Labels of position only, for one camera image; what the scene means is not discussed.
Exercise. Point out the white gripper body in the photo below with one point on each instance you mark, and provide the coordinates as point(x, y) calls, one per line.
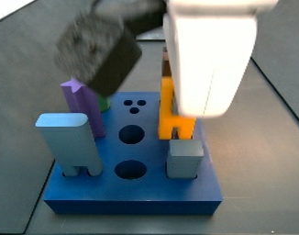
point(210, 36)

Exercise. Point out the yellow double-square block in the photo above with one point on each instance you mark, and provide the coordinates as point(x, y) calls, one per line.
point(169, 120)

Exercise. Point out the light blue square block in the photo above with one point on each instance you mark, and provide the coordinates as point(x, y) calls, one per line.
point(185, 159)

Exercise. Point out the blue peg board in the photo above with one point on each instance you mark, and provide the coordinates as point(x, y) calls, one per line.
point(134, 185)

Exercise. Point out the brown notched block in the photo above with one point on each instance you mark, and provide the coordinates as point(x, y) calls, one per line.
point(166, 65)

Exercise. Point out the green hexagon block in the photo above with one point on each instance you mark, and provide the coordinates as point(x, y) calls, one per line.
point(105, 103)

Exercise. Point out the purple star block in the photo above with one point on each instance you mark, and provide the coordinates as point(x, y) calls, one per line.
point(82, 101)

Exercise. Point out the light blue arch block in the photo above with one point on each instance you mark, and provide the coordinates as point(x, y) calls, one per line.
point(69, 136)

